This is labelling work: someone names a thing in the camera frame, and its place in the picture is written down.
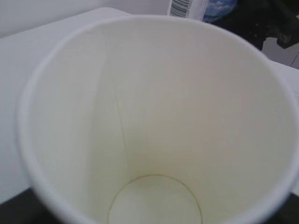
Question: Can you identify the clear Nongfu Spring water bottle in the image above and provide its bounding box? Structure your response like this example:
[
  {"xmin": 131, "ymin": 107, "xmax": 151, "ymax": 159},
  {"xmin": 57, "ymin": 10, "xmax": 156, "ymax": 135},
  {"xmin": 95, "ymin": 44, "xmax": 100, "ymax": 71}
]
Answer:
[{"xmin": 167, "ymin": 0, "xmax": 238, "ymax": 23}]

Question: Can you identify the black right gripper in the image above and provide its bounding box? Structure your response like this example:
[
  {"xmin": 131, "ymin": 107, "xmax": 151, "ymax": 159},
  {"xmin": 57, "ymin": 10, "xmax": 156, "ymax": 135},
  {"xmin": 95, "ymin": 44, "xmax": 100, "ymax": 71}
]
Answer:
[{"xmin": 212, "ymin": 0, "xmax": 299, "ymax": 50}]

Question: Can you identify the white paper cup green print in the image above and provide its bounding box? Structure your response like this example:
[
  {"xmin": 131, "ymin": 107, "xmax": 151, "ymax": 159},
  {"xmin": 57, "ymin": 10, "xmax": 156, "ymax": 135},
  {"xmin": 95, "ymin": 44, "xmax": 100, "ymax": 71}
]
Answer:
[{"xmin": 16, "ymin": 15, "xmax": 299, "ymax": 224}]

